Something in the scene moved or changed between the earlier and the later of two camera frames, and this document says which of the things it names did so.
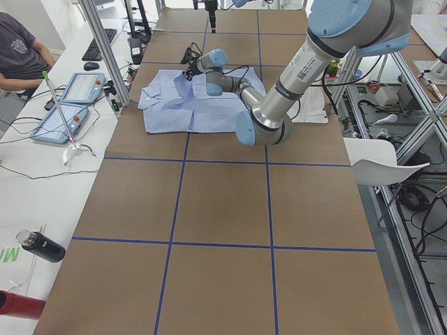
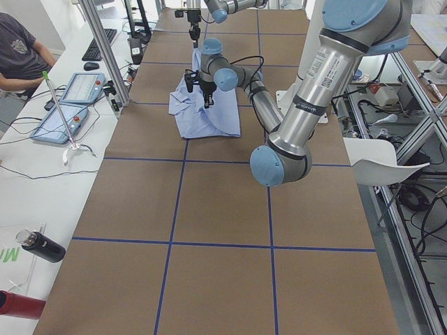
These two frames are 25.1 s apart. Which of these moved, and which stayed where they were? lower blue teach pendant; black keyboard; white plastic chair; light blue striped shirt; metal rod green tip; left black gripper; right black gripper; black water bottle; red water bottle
Moved: light blue striped shirt; right black gripper; left black gripper
Stayed: lower blue teach pendant; black keyboard; black water bottle; red water bottle; metal rod green tip; white plastic chair
